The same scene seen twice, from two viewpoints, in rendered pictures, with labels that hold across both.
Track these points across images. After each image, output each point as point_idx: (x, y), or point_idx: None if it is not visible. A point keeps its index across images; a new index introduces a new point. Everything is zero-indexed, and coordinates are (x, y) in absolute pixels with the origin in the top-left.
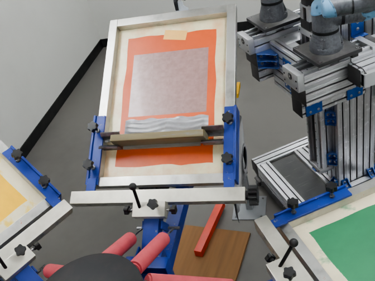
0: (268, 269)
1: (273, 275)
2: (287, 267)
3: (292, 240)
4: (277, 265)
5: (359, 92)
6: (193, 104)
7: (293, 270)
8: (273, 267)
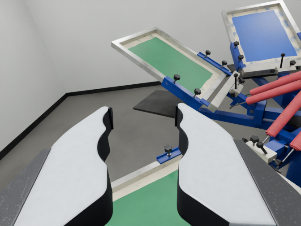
0: (273, 150)
1: (267, 147)
2: (256, 139)
3: (261, 142)
4: (268, 153)
5: None
6: None
7: (251, 137)
8: (270, 151)
